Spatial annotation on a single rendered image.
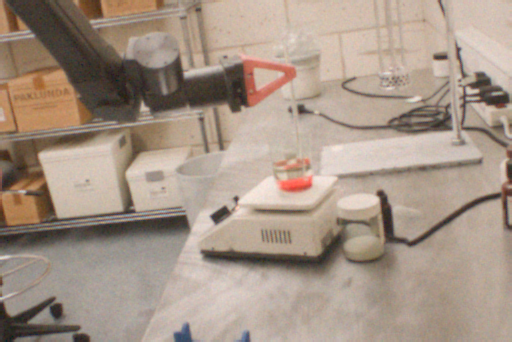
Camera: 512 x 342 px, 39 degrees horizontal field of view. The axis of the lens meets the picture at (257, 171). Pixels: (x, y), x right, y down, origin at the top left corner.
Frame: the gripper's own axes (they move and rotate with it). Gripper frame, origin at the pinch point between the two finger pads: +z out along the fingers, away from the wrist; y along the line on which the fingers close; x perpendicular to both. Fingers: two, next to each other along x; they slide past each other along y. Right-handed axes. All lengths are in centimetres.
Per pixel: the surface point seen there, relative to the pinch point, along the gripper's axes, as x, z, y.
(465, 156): 25.4, 34.0, 25.2
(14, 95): 28, -87, 226
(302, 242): 23.1, -2.4, -5.2
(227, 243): 23.7, -12.6, 1.4
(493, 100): 21, 49, 46
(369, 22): 24, 74, 232
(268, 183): 17.5, -4.7, 6.8
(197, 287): 26.2, -17.9, -6.2
